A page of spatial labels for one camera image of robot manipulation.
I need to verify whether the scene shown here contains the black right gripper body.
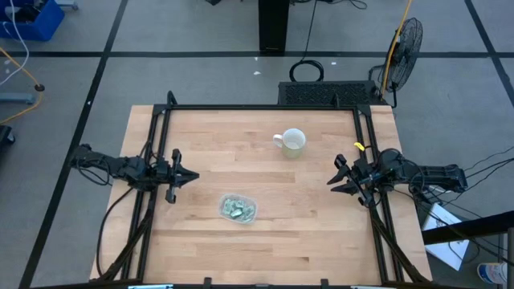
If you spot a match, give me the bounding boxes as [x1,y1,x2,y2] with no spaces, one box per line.
[333,153,381,209]

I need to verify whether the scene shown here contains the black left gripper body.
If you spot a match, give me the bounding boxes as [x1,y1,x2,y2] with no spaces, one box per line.
[154,148,183,205]

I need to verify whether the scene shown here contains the clear plastic container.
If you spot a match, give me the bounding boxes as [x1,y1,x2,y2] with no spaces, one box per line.
[218,193,259,225]

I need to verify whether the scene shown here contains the white ceramic mug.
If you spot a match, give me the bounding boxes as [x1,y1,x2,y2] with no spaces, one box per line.
[272,128,308,159]

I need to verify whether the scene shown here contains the black computer case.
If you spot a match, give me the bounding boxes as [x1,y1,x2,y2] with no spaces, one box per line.
[277,79,387,108]

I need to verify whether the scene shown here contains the white cardboard box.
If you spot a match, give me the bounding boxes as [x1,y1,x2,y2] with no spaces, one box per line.
[422,201,471,271]

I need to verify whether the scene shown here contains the black metal bar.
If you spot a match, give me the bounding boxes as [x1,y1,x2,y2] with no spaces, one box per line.
[421,210,514,246]

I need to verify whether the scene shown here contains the black floor fan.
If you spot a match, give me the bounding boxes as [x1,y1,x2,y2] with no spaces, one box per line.
[369,17,424,108]

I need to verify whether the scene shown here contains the person's shoe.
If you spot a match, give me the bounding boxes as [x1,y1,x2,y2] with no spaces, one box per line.
[476,262,508,286]

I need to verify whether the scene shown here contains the black floor object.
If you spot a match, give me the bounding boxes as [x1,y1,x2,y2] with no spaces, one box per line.
[0,124,16,146]

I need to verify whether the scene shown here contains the grey stand foot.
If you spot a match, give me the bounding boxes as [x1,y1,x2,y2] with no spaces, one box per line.
[0,92,37,105]

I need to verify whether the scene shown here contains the black pillar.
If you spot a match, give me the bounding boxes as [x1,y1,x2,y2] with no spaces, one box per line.
[258,0,291,54]

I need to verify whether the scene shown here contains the blue plastic bin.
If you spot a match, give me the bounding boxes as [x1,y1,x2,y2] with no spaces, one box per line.
[0,0,66,42]

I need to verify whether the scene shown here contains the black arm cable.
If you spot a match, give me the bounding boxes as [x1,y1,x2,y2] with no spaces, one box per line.
[96,185,136,279]

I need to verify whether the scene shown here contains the black aluminium table frame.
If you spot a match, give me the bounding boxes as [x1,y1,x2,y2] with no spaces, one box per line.
[90,90,433,289]

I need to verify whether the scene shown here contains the black coiled cable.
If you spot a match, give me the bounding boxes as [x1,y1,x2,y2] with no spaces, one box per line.
[288,0,325,83]

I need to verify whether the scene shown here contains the black floor cables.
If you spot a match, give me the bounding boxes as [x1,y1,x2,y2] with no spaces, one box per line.
[417,146,514,268]

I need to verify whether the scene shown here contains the yellow cable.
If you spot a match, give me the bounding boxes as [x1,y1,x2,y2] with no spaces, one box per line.
[380,0,414,94]

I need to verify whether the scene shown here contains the orange cable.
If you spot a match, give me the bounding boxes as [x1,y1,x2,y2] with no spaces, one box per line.
[0,47,43,126]

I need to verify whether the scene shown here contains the white cable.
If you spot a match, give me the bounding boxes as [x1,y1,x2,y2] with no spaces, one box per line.
[0,0,31,87]

